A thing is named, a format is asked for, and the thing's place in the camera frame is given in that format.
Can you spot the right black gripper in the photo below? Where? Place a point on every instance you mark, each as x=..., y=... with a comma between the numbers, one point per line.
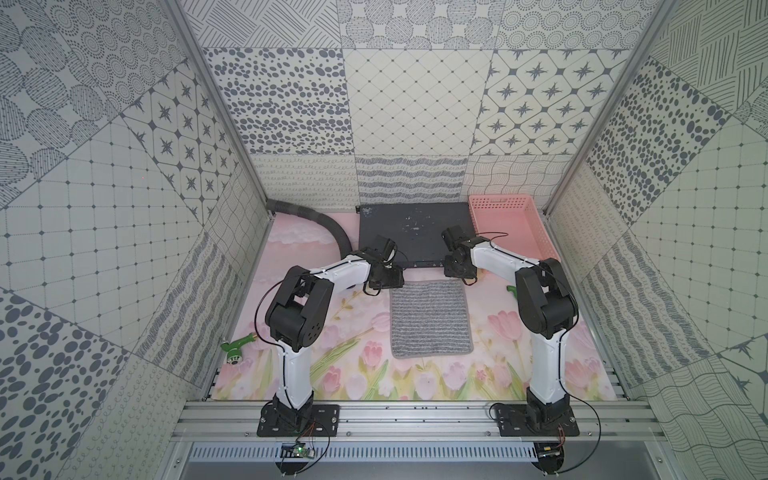
x=470, y=273

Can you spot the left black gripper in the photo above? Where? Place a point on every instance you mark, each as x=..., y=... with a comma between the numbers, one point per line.
x=387, y=275

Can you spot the grey striped square dishcloth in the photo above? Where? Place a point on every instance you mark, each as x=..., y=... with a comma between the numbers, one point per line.
x=430, y=318

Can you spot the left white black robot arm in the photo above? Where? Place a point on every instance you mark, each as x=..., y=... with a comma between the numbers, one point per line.
x=298, y=312

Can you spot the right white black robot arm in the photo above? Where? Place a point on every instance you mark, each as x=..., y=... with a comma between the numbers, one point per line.
x=546, y=305

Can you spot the black flat metal box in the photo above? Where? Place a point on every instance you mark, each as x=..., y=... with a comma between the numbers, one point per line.
x=415, y=229

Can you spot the pink plastic basket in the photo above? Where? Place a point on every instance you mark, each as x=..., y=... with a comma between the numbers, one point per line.
x=514, y=222

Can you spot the floral pink table mat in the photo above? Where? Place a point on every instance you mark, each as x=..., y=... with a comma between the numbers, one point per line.
x=352, y=359

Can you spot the left green pipe fitting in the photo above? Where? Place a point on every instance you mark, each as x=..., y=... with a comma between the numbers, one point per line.
x=234, y=349

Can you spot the green circuit board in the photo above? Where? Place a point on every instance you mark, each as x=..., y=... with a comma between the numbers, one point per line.
x=297, y=450

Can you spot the right small black controller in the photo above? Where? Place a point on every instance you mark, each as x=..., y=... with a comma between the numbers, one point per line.
x=549, y=457

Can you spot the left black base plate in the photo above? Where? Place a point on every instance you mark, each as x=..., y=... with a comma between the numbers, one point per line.
x=317, y=420

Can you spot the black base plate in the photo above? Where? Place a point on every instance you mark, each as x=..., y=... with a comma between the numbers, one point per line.
x=317, y=420
x=519, y=420

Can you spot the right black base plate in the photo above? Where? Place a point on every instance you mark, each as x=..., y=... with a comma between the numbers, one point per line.
x=519, y=420

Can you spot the aluminium rail frame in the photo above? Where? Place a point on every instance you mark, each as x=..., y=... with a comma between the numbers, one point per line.
x=224, y=421

